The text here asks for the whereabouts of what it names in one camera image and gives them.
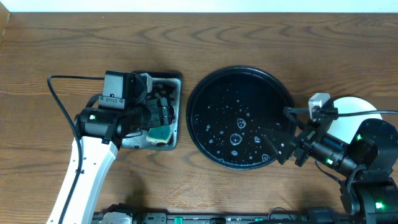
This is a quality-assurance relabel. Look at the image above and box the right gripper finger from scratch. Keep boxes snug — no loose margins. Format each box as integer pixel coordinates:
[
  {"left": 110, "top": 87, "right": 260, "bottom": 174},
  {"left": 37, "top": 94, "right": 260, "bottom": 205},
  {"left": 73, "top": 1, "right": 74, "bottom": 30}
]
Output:
[
  {"left": 262, "top": 135, "right": 280, "bottom": 156},
  {"left": 282, "top": 107, "right": 309, "bottom": 129}
]

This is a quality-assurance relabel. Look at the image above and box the green yellow sponge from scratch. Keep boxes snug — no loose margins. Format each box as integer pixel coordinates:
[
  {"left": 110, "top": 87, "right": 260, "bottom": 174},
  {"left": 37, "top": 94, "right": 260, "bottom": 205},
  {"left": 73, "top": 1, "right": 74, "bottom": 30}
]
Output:
[{"left": 146, "top": 126, "right": 172, "bottom": 143}]

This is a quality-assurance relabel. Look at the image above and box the light blue plate top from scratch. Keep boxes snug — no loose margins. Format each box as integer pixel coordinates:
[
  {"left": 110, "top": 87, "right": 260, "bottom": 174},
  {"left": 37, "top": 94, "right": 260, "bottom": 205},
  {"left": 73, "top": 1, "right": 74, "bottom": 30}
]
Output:
[{"left": 327, "top": 96, "right": 382, "bottom": 144}]

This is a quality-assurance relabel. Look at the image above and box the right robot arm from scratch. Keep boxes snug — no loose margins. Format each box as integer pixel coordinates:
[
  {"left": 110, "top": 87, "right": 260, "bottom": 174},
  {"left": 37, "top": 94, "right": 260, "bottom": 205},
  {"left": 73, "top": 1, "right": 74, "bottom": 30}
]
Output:
[{"left": 270, "top": 105, "right": 397, "bottom": 223}]

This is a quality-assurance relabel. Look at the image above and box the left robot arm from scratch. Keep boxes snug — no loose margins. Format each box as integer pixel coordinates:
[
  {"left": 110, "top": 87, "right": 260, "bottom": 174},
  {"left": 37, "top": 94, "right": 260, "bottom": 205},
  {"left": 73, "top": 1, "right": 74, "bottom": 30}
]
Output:
[{"left": 48, "top": 95, "right": 180, "bottom": 223}]

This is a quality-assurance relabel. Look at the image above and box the black rectangular soapy tray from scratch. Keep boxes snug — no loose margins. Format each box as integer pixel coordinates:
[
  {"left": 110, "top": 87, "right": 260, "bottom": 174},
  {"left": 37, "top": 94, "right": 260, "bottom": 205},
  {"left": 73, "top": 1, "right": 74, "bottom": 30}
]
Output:
[{"left": 122, "top": 72, "right": 182, "bottom": 151}]

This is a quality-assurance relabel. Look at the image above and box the black round tray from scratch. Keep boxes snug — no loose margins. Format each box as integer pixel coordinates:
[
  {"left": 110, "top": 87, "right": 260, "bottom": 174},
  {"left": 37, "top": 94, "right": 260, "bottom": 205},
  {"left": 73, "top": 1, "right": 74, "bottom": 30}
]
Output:
[{"left": 186, "top": 67, "right": 297, "bottom": 170}]

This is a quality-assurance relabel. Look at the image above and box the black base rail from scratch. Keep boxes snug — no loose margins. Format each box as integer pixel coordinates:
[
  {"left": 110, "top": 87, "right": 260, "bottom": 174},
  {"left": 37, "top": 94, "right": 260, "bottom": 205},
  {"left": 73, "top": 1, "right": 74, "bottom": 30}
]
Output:
[{"left": 93, "top": 203, "right": 352, "bottom": 224}]

